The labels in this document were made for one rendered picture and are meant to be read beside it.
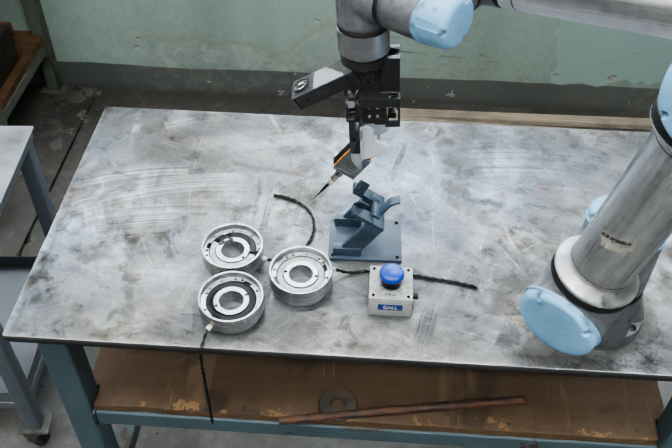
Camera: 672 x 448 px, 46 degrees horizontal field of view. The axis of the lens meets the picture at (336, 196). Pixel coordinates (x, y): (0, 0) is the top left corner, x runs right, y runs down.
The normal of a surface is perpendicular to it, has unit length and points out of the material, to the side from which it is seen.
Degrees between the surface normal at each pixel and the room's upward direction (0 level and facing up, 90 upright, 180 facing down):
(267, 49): 90
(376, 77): 90
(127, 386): 0
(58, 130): 0
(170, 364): 0
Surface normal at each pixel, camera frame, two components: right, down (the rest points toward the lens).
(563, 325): -0.66, 0.60
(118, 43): -0.07, 0.69
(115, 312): 0.01, -0.72
